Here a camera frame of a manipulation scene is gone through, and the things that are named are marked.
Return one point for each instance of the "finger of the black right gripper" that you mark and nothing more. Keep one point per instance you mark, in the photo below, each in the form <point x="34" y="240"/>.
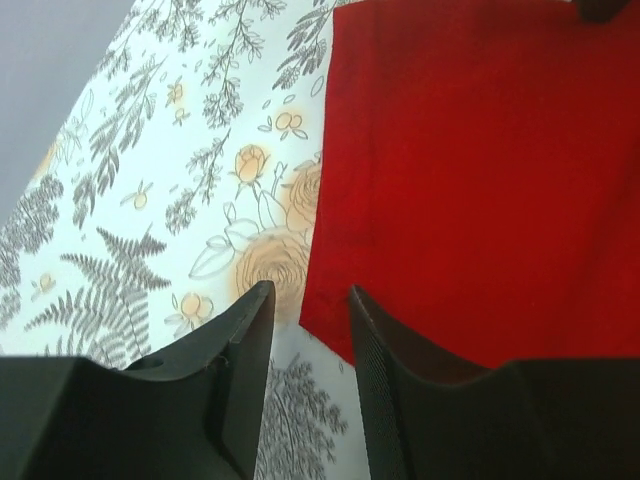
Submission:
<point x="599" y="11"/>

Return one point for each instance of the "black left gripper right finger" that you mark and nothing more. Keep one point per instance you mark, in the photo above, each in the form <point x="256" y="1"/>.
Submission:
<point x="430" y="414"/>

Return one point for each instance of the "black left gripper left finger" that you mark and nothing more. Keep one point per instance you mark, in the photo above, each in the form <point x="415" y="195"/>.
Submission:
<point x="191" y="410"/>

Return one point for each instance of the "red t shirt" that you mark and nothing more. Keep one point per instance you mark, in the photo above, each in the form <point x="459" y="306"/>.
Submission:
<point x="480" y="178"/>

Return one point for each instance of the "floral patterned table mat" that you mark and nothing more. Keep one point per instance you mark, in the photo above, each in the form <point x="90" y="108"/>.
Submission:
<point x="188" y="170"/>

